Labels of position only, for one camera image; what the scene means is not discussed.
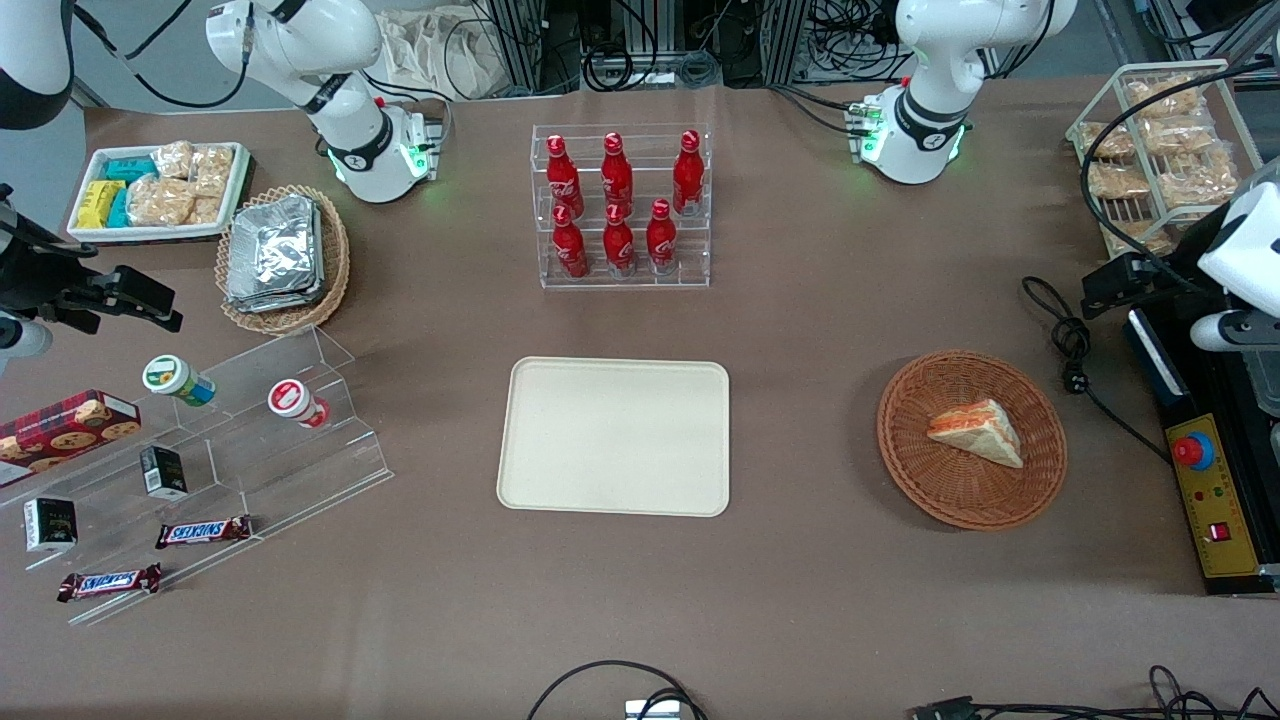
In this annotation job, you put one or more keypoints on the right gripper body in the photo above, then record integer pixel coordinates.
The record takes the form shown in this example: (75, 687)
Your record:
(30, 277)

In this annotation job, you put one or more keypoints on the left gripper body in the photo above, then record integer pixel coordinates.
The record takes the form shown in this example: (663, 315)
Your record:
(1166, 278)

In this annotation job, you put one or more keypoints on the triangular sandwich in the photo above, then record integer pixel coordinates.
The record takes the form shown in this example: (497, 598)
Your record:
(980, 435)

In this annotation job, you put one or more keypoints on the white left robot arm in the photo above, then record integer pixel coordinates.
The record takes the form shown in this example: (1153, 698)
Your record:
(930, 100)

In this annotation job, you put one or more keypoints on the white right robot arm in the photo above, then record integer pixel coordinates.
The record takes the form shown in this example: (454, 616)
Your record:
(300, 40)

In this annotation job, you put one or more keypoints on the white rectangular snack tray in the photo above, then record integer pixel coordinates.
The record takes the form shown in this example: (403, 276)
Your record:
(90, 232)

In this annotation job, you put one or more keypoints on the oval light wicker basket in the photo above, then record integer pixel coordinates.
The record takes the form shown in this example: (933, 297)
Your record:
(335, 255)

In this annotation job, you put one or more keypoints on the round brown wicker basket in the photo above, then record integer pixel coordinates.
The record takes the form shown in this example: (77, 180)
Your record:
(930, 480)

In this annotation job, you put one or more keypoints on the cream plastic serving tray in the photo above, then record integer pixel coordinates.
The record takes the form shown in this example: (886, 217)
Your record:
(613, 437)

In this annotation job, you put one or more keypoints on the bagged fried snack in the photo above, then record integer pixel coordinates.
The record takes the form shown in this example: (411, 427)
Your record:
(1195, 180)
(1145, 237)
(1178, 136)
(1118, 181)
(1108, 141)
(1163, 97)

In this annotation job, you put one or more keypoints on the small teal snack packet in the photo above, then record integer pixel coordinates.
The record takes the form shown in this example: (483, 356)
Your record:
(119, 210)

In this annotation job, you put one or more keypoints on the green lid yogurt cup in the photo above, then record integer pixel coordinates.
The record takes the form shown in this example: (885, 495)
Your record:
(170, 378)

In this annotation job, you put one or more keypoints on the yellow snack packet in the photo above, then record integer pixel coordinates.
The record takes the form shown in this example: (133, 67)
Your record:
(98, 203)

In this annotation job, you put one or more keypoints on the clear bag of crackers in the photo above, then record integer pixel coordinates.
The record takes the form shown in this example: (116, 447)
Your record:
(173, 160)
(207, 211)
(160, 202)
(212, 170)

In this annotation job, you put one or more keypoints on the red tartan cookie box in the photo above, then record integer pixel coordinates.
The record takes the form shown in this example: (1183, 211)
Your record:
(65, 430)

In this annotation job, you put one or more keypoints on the long teal snack packet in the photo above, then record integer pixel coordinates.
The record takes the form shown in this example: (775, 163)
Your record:
(128, 169)

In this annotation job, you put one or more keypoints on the silver foil packs stack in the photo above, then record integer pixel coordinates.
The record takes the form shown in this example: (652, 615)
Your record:
(275, 255)

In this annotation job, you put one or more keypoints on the clear plastic container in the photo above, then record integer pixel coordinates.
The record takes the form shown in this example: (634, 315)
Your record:
(1268, 385)

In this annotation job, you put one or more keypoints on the red emergency stop button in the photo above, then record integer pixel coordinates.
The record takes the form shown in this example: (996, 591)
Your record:
(1192, 452)

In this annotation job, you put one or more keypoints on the small black carton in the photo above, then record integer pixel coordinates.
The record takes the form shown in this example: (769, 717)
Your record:
(163, 472)
(50, 524)

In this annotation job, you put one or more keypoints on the red lid yogurt cup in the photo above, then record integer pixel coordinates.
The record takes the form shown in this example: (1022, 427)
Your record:
(292, 400)

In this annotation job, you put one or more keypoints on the clear acrylic step shelf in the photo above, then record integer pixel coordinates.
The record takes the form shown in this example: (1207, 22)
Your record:
(300, 470)

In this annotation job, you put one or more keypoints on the brown snickers bar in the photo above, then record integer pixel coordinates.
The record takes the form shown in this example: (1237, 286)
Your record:
(203, 532)
(108, 583)

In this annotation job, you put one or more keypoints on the black control box yellow panel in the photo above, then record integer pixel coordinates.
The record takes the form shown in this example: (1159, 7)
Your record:
(1215, 520)

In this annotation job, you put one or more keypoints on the white cloth bag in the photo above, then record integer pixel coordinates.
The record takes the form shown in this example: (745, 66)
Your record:
(440, 55)

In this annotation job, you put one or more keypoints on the red cola bottle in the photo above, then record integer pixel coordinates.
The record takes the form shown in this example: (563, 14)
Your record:
(570, 250)
(616, 178)
(618, 245)
(661, 242)
(688, 175)
(564, 180)

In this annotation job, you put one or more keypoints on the clear acrylic bottle rack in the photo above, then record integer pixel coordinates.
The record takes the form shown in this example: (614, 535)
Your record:
(640, 282)

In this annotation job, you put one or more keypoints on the silver metal connector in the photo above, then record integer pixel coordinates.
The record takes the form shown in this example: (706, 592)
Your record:
(652, 710)

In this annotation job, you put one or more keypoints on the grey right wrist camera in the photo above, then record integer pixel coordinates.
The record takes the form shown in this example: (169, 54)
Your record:
(22, 340)

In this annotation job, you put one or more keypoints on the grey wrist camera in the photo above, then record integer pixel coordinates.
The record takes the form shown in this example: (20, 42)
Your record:
(1235, 330)
(22, 340)

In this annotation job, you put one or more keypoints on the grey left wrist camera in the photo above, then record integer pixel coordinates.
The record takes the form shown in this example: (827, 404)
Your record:
(1235, 330)

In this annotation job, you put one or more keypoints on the aluminium frame post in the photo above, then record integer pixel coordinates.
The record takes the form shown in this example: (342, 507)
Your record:
(515, 45)

